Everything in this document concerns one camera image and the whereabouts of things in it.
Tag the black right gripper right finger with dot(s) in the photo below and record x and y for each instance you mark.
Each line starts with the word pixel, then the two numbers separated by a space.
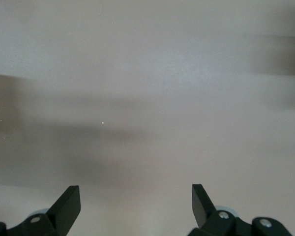
pixel 202 209

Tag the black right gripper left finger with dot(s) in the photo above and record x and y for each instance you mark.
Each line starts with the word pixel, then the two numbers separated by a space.
pixel 66 211

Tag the brown table cover sheet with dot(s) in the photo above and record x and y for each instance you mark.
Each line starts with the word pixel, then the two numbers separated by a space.
pixel 150 86

